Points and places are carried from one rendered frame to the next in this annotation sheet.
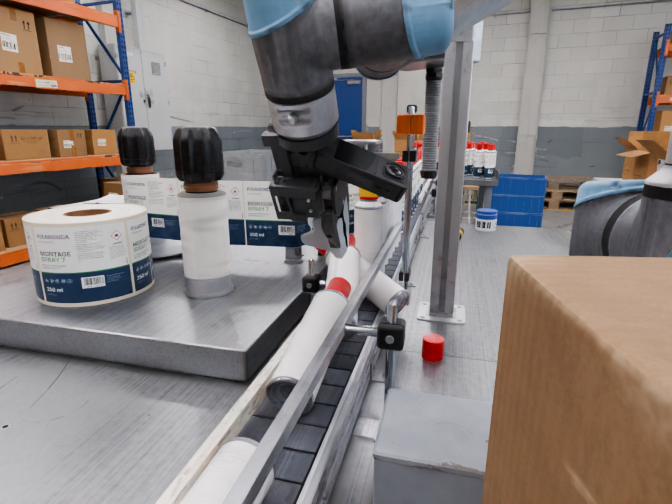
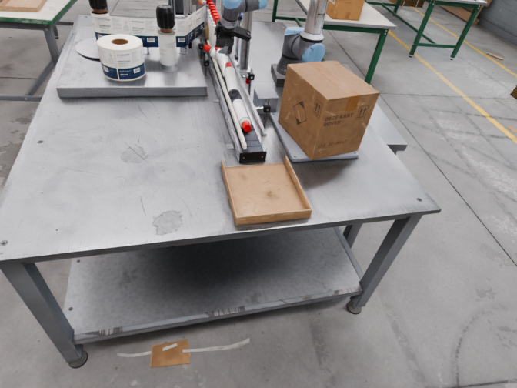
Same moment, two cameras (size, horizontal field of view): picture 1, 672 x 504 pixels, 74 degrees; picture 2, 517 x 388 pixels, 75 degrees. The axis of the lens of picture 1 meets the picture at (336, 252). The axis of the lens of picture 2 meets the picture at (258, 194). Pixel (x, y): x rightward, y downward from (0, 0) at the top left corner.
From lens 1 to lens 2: 127 cm
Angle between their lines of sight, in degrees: 40
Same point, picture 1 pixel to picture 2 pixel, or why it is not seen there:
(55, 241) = (125, 56)
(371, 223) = not seen: hidden behind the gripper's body
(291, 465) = not seen: hidden behind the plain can
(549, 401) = (292, 78)
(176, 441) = (205, 109)
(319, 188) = (229, 38)
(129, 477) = (203, 115)
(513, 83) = not seen: outside the picture
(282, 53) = (233, 12)
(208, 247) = (173, 53)
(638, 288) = (299, 68)
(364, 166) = (241, 33)
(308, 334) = (232, 78)
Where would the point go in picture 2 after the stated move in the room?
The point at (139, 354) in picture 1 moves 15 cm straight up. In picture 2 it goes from (171, 92) to (168, 61)
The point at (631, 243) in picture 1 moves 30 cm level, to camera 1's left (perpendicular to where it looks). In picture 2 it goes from (297, 48) to (244, 54)
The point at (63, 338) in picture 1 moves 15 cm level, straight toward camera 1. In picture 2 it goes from (141, 91) to (167, 101)
